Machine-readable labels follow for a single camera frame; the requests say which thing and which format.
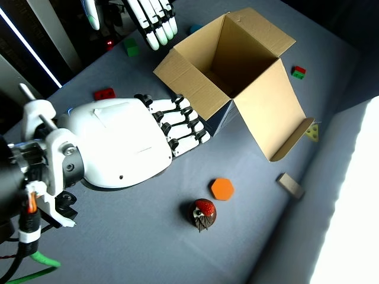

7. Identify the red brick block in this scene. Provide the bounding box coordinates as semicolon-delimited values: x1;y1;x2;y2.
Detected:
94;88;117;101

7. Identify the grey rectangular block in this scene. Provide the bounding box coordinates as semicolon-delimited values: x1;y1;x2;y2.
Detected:
276;173;305;199

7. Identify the grey table cloth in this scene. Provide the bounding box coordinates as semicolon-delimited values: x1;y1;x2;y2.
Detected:
0;0;379;284

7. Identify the orange hexagon block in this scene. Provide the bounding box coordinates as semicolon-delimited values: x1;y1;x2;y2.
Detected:
210;177;235;201

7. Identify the yellow cheese wedge toy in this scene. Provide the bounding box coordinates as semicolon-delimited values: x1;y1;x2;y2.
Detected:
304;123;320;143

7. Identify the red and green block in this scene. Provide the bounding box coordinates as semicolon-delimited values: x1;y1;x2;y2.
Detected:
291;65;307;80

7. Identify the brown spray bottle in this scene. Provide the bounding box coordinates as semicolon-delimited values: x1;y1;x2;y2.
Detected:
189;198;217;233

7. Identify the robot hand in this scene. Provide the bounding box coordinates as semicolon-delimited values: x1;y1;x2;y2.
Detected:
57;93;211;189
82;0;179;51

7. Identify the open cardboard box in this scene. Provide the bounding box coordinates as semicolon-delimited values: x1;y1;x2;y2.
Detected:
153;7;315;162

